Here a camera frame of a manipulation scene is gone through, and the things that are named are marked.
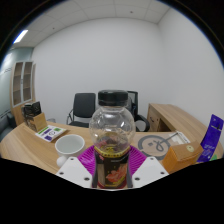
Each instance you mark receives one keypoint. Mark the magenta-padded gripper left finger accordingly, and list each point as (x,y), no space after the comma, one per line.
(86,161)

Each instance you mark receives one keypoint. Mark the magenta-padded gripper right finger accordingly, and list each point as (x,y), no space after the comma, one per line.
(138,161)

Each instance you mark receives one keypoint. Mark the clear black-capped drink bottle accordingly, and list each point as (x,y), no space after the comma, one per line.
(112,133)

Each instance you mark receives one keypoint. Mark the white ceramic mug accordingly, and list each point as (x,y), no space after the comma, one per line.
(69,145)

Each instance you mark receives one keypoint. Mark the black mesh office chair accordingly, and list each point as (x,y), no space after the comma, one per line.
(140,120)

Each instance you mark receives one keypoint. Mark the orange cardboard box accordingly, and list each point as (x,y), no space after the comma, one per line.
(181,156)

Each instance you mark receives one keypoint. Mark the white leaflet green purple print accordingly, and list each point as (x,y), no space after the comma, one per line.
(50,133)

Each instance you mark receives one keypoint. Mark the wooden side desk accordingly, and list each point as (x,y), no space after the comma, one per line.
(170,116)

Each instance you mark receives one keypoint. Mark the black visitor chair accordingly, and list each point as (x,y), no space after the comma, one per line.
(83,105)

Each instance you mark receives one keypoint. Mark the brown cardboard box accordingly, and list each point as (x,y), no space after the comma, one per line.
(38,122)

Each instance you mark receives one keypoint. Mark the purple stand-up pouch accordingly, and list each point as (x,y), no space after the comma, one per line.
(210,140)

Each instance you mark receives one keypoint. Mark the dark sofa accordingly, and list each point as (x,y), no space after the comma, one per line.
(6,128)

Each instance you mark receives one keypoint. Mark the wooden glass-door shelf cabinet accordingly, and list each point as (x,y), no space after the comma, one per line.
(21,90)

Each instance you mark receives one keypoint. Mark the rectangular ceiling light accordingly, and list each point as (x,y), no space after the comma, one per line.
(20,36)

